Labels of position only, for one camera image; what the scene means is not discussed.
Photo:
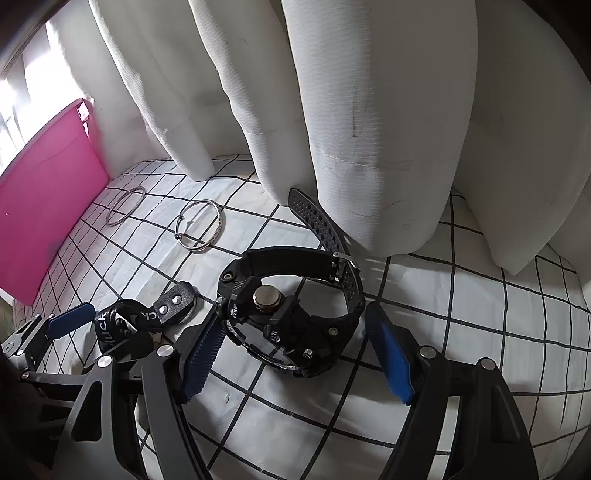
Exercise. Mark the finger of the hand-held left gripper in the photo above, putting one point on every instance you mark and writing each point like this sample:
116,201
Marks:
69,319
178,302

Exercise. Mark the large silver bangle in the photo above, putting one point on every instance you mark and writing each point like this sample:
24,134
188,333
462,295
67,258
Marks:
108,221

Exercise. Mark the white black checked tablecloth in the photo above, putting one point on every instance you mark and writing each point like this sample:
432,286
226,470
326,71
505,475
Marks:
461,295

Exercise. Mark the black ribbon bow hair clip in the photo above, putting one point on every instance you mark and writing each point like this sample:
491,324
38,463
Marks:
111,332

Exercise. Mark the pink plastic basin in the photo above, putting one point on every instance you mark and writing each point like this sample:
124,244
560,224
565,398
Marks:
46,194

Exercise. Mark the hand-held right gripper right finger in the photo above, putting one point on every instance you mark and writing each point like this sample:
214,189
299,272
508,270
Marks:
392,357

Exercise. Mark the white curtain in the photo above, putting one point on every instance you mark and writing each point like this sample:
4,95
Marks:
369,115

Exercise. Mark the black wrist watch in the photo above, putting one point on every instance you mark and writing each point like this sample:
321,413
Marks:
295,323

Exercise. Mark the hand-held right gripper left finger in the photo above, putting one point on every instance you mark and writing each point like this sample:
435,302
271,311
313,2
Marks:
203,357

